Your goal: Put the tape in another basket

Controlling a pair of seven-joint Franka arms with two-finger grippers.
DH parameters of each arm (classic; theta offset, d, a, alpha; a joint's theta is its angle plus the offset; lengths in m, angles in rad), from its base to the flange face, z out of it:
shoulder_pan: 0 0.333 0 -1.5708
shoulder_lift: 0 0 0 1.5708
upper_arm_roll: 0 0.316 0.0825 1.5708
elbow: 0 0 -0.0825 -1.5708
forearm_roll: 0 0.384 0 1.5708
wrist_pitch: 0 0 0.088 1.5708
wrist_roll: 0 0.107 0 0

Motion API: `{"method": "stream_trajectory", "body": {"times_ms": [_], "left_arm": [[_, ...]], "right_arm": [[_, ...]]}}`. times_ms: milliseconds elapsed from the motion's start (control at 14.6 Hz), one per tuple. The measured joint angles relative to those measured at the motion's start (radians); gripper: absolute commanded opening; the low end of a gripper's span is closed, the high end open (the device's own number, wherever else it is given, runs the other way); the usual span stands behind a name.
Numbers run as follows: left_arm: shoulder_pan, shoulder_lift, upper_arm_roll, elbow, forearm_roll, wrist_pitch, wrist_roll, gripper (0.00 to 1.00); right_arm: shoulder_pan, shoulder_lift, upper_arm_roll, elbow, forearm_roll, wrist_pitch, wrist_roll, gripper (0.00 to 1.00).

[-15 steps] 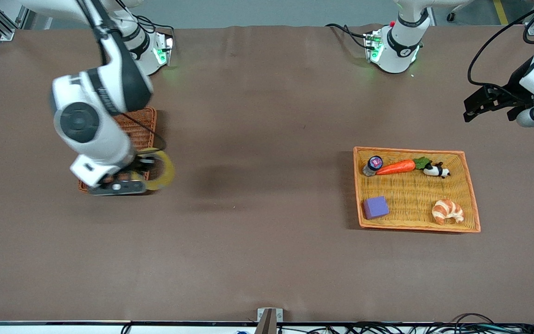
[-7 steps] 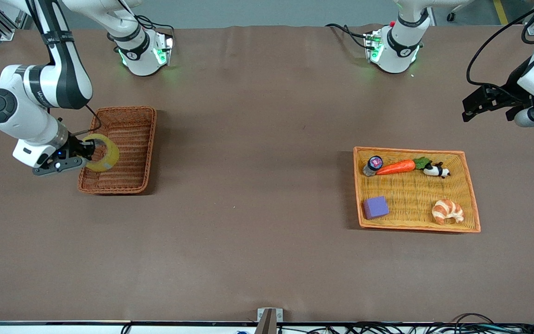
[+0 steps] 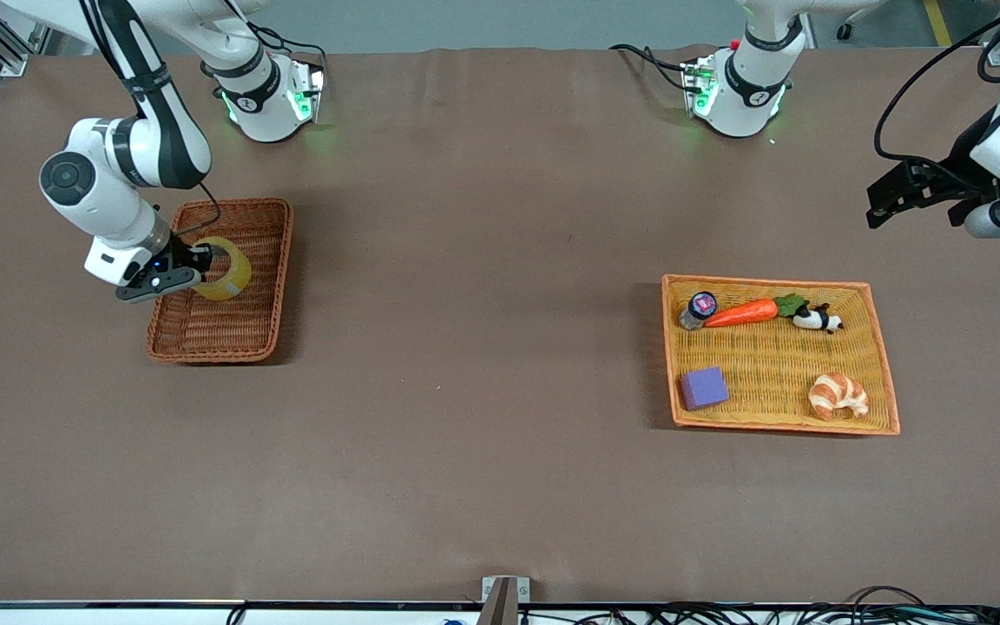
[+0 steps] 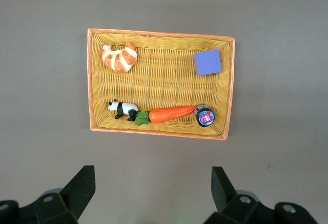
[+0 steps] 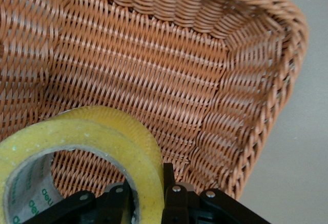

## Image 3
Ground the yellowish clear tape roll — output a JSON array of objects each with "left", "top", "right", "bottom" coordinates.
[{"left": 192, "top": 236, "right": 253, "bottom": 302}]

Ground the brown wicker basket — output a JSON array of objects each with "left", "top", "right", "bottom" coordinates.
[{"left": 146, "top": 199, "right": 294, "bottom": 364}]

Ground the yellow wicker tray basket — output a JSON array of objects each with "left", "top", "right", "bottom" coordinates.
[{"left": 661, "top": 274, "right": 901, "bottom": 437}]

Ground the black white toy panda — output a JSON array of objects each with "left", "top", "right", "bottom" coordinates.
[{"left": 793, "top": 303, "right": 845, "bottom": 335}]

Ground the orange toy carrot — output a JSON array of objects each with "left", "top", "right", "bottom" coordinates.
[{"left": 704, "top": 293, "right": 809, "bottom": 329}]

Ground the metal base connector plate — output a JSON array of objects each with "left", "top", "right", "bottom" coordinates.
[
  {"left": 681, "top": 56, "right": 719, "bottom": 119},
  {"left": 287, "top": 65, "right": 326, "bottom": 124}
]

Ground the toy croissant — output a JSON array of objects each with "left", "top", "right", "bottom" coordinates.
[{"left": 808, "top": 372, "right": 871, "bottom": 422}]

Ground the small bottle purple lid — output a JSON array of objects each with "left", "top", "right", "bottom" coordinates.
[{"left": 680, "top": 292, "right": 719, "bottom": 332}]

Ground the purple foam cube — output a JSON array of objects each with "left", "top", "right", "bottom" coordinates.
[{"left": 680, "top": 366, "right": 730, "bottom": 411}]

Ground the brown table cover mat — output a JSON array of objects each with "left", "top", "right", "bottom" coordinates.
[{"left": 0, "top": 45, "right": 1000, "bottom": 605}]

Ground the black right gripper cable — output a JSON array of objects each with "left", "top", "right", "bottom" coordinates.
[{"left": 170, "top": 178, "right": 222, "bottom": 240}]

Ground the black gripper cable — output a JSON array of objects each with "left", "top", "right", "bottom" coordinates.
[
  {"left": 874, "top": 0, "right": 1000, "bottom": 174},
  {"left": 170, "top": 178, "right": 222, "bottom": 240}
]

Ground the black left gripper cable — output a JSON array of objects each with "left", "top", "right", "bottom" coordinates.
[{"left": 874, "top": 0, "right": 1000, "bottom": 174}]

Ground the black right base cable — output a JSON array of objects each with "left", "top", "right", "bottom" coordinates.
[{"left": 201, "top": 0, "right": 328, "bottom": 88}]

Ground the black base cable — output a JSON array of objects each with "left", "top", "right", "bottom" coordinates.
[
  {"left": 201, "top": 0, "right": 328, "bottom": 88},
  {"left": 609, "top": 43, "right": 694, "bottom": 95}
]

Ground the black left base cable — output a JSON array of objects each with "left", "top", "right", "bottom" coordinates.
[{"left": 609, "top": 43, "right": 694, "bottom": 95}]

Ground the white table edge rail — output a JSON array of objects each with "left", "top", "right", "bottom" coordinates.
[{"left": 0, "top": 599, "right": 1000, "bottom": 625}]

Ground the black cable bundle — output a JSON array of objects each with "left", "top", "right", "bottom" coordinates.
[{"left": 517, "top": 586, "right": 1000, "bottom": 625}]

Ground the metal table edge bracket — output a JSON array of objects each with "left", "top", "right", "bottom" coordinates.
[{"left": 481, "top": 576, "right": 530, "bottom": 625}]

